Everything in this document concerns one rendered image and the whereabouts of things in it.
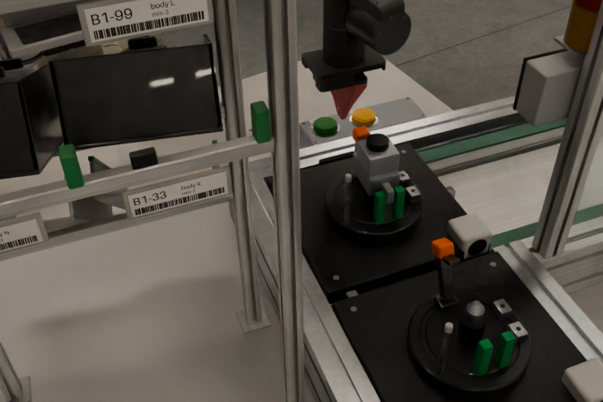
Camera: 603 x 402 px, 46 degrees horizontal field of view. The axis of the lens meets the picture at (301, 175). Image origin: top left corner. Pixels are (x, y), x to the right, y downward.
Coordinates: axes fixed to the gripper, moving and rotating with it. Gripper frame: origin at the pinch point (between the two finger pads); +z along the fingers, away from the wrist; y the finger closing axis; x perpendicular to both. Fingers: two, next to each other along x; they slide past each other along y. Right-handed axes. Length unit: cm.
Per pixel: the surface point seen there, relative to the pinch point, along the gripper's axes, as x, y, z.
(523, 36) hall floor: 161, 166, 105
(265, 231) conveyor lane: -8.7, -15.3, 10.8
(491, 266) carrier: -26.7, 9.9, 9.7
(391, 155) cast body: -13.6, 1.1, -1.7
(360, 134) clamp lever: -6.8, -0.3, -0.9
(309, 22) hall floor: 212, 78, 105
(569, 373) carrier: -44.8, 7.9, 7.9
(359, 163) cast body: -10.2, -1.8, 1.4
